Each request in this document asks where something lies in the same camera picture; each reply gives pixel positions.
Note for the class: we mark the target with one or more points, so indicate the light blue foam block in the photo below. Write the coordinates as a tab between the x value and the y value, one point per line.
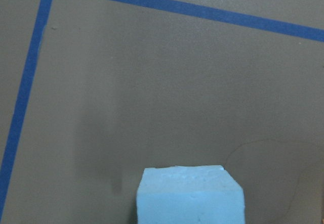
189	194

